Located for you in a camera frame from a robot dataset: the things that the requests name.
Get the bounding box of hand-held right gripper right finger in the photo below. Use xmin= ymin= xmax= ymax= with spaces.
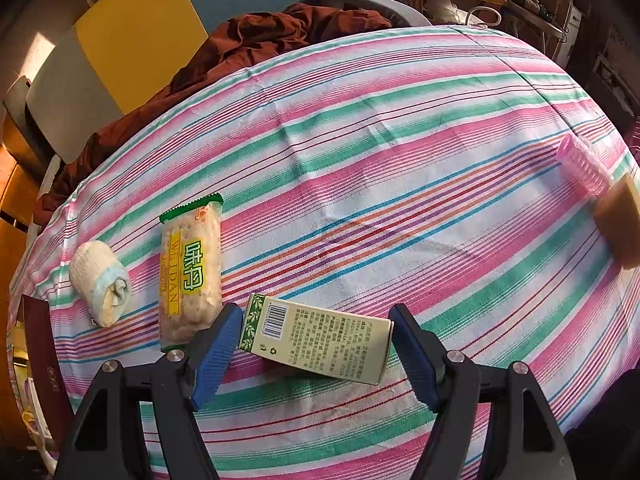
xmin=387 ymin=303 xmax=588 ymax=480

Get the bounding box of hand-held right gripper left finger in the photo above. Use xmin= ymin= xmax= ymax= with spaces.
xmin=52 ymin=304 xmax=244 ymax=480

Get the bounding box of green carton box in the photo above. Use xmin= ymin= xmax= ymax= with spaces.
xmin=239 ymin=294 xmax=395 ymax=386

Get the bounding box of gold tin box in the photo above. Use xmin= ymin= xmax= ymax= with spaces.
xmin=7 ymin=294 xmax=76 ymax=456

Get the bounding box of green cracker packet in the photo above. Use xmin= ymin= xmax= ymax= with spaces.
xmin=159 ymin=194 xmax=223 ymax=352

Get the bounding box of rolled white towel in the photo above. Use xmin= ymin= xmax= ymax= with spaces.
xmin=69 ymin=241 xmax=132 ymax=328

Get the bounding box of striped bedsheet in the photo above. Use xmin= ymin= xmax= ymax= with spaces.
xmin=7 ymin=25 xmax=640 ymax=480

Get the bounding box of yellow sponge block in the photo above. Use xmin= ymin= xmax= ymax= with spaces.
xmin=595 ymin=172 xmax=640 ymax=267

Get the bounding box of wooden wardrobe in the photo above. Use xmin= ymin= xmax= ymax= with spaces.
xmin=0 ymin=142 xmax=43 ymax=321

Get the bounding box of pink hair roller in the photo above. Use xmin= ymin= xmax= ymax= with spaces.
xmin=556 ymin=135 xmax=613 ymax=196

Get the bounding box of brown red blanket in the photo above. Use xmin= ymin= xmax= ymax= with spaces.
xmin=37 ymin=2 xmax=393 ymax=221

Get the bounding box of grey yellow blue headboard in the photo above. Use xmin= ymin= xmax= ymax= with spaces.
xmin=25 ymin=0 xmax=321 ymax=161

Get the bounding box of cluttered shelf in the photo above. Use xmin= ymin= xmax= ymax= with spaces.
xmin=505 ymin=0 xmax=640 ymax=111

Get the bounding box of white cable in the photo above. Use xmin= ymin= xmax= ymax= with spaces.
xmin=464 ymin=5 xmax=502 ymax=29

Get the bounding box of grey bed frame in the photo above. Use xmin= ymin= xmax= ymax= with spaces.
xmin=315 ymin=0 xmax=432 ymax=27

